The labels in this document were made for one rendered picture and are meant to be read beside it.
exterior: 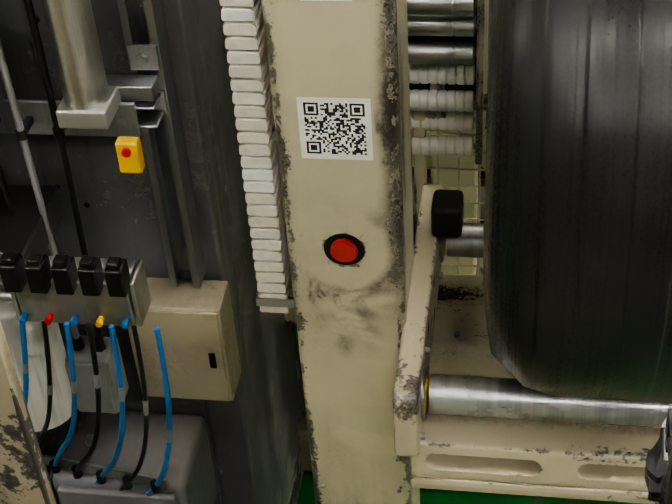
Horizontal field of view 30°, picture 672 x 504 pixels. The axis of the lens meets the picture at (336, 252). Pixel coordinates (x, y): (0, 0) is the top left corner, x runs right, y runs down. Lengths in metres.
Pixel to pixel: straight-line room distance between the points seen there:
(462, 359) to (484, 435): 0.19
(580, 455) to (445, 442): 0.15
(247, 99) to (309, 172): 0.10
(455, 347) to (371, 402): 0.16
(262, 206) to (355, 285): 0.14
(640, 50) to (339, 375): 0.61
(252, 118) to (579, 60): 0.38
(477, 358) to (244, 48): 0.56
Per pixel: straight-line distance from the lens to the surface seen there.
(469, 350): 1.62
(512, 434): 1.44
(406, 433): 1.40
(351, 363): 1.49
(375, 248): 1.37
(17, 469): 1.29
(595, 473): 1.48
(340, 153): 1.30
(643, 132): 1.08
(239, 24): 1.25
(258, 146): 1.32
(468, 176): 2.01
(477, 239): 1.62
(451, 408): 1.42
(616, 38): 1.08
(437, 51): 1.69
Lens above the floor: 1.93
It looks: 39 degrees down
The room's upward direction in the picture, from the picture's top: 4 degrees counter-clockwise
